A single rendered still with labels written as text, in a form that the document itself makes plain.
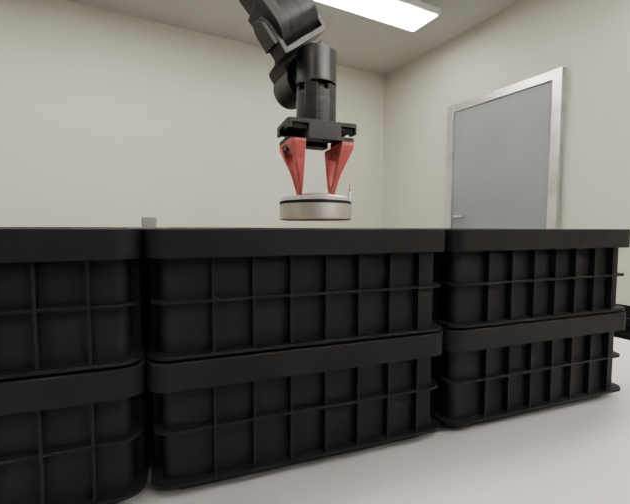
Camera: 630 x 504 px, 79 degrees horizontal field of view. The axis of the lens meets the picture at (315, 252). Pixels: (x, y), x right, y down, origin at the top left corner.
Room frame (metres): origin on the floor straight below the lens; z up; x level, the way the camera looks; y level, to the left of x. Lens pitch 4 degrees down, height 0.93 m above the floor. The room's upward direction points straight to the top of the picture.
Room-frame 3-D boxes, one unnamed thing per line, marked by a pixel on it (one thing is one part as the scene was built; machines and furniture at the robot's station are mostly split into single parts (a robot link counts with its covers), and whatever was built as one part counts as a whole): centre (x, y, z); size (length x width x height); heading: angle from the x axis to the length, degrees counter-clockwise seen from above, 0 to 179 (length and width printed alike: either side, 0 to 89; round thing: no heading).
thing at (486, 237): (0.64, -0.22, 0.92); 0.40 x 0.30 x 0.02; 20
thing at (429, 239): (0.54, 0.06, 0.92); 0.40 x 0.30 x 0.02; 20
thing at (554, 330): (0.64, -0.22, 0.76); 0.40 x 0.30 x 0.12; 20
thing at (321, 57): (0.57, 0.00, 1.15); 0.07 x 0.06 x 0.07; 27
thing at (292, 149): (0.56, 0.01, 1.02); 0.07 x 0.07 x 0.09; 20
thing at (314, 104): (0.56, 0.00, 1.09); 0.10 x 0.07 x 0.07; 110
